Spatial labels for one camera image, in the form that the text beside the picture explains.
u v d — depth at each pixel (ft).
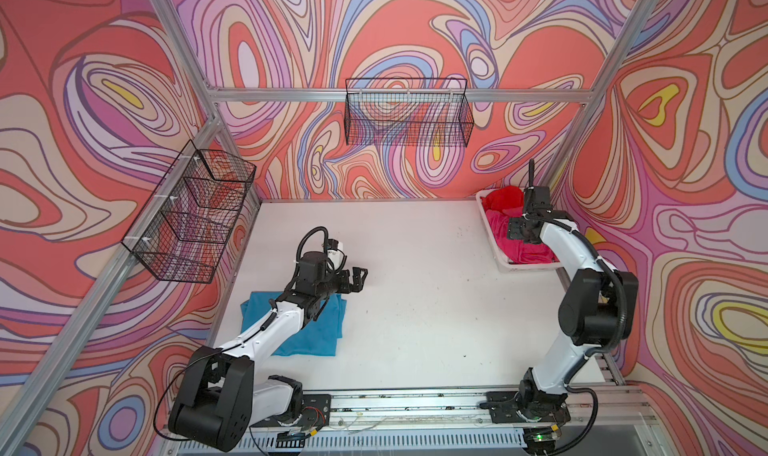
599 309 1.62
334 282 2.41
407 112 3.16
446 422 2.39
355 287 2.52
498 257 3.04
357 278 2.53
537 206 2.36
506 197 3.49
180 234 2.42
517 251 3.05
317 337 2.78
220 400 1.33
